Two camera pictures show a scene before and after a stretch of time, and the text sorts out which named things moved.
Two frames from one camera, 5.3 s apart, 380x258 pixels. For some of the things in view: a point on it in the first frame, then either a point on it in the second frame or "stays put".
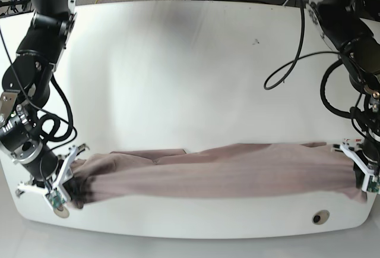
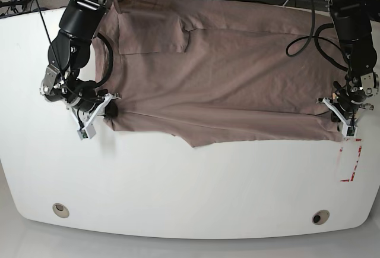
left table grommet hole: x=63 y=213 stays put
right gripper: x=369 y=116 → x=352 y=93
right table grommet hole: x=320 y=217 stays put
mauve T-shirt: x=256 y=170 → x=201 y=70
